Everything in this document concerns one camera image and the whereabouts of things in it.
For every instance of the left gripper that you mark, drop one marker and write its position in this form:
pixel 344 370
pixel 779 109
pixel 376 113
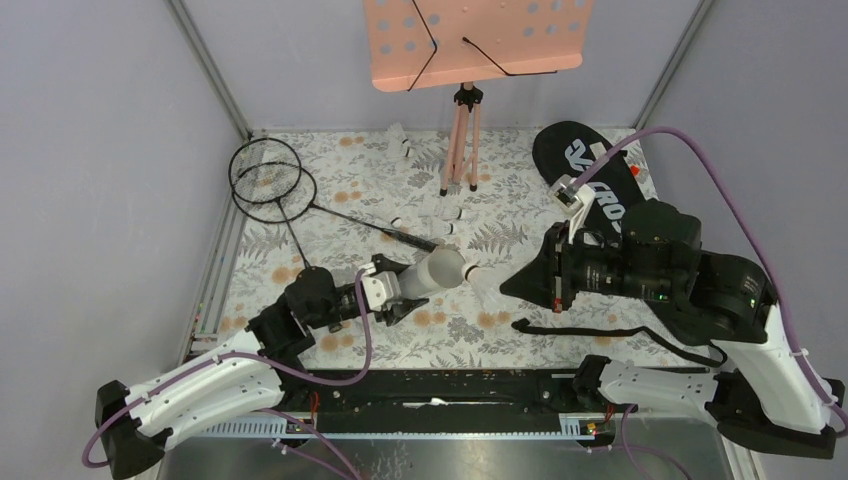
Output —
pixel 398 310

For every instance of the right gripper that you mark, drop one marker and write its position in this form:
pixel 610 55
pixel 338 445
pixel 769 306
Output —
pixel 536 281

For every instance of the white shuttlecock tube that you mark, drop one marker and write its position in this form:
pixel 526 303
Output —
pixel 440 270

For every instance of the pink music stand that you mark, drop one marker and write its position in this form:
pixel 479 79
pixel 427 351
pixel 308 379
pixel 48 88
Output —
pixel 424 44

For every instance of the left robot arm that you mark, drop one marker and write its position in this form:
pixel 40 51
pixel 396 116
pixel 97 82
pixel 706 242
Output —
pixel 253 369

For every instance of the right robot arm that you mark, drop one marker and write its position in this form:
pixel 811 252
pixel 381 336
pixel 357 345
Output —
pixel 765 403

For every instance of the black badminton racket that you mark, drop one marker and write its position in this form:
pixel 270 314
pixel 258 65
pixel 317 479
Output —
pixel 258 151
pixel 331 212

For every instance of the floral tablecloth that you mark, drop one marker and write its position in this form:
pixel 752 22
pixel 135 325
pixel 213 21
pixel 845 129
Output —
pixel 502 226

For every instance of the black racket bag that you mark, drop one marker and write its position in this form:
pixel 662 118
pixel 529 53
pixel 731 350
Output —
pixel 596 192

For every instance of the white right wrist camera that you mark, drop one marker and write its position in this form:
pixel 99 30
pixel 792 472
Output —
pixel 575 200

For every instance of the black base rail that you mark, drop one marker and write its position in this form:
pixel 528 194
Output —
pixel 432 403

